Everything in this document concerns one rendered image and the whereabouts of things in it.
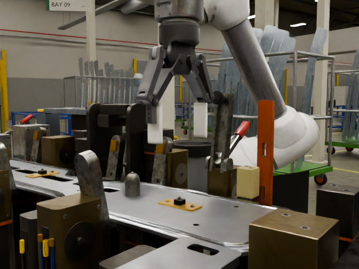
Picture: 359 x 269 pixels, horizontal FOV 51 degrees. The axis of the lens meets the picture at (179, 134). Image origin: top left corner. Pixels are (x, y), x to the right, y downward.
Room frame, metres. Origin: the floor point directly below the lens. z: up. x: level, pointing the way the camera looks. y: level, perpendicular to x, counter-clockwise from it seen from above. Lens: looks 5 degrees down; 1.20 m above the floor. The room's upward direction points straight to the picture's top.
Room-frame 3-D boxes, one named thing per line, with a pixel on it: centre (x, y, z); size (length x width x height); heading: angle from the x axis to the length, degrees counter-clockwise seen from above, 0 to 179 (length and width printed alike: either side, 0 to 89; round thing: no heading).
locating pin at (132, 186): (0.78, 0.10, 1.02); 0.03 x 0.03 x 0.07
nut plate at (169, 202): (0.70, 0.00, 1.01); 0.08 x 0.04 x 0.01; 52
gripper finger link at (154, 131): (0.64, 0.04, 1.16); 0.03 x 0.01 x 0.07; 52
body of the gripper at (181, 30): (0.70, 0.00, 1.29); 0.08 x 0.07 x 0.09; 142
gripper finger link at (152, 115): (0.63, 0.05, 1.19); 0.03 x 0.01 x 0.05; 142
